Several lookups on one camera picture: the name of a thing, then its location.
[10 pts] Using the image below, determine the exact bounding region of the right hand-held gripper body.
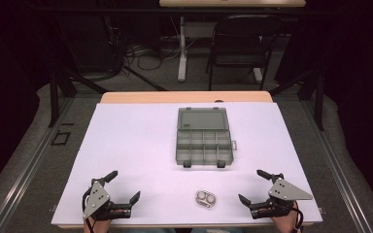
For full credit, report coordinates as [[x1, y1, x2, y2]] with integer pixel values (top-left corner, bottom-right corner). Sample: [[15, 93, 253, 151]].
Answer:
[[250, 173, 315, 220]]

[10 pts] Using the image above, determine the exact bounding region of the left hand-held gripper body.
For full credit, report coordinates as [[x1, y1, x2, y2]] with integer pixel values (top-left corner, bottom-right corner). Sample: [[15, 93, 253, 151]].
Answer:
[[82, 178, 133, 222]]

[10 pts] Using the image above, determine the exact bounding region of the person's left hand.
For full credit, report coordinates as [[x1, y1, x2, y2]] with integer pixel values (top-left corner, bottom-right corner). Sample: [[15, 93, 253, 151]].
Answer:
[[83, 216, 114, 233]]

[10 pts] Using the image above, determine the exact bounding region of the person's right hand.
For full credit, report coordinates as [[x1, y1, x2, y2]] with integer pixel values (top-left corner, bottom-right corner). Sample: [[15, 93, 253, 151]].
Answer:
[[269, 201, 301, 233]]

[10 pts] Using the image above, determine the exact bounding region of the small clear plastic case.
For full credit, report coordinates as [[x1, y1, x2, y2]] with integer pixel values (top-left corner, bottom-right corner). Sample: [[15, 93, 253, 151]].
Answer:
[[194, 189, 218, 209]]

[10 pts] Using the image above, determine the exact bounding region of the white table mat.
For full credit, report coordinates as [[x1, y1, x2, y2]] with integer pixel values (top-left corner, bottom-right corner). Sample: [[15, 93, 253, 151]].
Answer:
[[51, 102, 323, 226]]

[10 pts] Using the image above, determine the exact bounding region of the grey plastic compartment box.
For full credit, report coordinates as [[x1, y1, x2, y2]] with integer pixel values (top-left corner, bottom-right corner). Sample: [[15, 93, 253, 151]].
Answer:
[[175, 107, 238, 169]]

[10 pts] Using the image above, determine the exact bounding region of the black metal stand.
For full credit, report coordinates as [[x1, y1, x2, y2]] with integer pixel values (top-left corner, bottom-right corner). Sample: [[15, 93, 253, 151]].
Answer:
[[269, 69, 326, 132], [48, 62, 111, 129]]

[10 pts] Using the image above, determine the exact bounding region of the black folding chair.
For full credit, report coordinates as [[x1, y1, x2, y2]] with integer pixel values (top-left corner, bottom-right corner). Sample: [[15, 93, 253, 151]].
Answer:
[[206, 14, 285, 91]]

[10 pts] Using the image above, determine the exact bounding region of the white-legged wooden desk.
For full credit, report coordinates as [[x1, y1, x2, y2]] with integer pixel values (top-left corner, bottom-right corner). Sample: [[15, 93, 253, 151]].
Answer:
[[158, 0, 307, 83]]

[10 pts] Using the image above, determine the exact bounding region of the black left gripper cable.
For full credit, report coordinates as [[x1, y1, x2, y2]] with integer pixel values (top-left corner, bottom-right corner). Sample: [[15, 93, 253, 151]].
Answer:
[[82, 188, 95, 233]]

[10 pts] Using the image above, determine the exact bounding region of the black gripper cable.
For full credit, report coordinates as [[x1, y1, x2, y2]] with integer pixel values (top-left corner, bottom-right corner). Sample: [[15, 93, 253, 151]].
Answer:
[[82, 188, 95, 233], [290, 200, 305, 233]]

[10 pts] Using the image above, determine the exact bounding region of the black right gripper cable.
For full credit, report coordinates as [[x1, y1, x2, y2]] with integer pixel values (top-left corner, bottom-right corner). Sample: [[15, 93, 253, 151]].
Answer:
[[290, 200, 305, 233]]

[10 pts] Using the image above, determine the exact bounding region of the aluminium floor rail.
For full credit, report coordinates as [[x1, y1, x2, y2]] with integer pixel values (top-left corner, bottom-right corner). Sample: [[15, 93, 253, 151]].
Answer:
[[0, 96, 76, 233], [299, 99, 373, 233]]

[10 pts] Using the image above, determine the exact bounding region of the bundle of floor cables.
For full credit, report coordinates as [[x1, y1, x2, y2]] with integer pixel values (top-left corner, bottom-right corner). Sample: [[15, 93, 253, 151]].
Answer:
[[122, 33, 183, 73]]

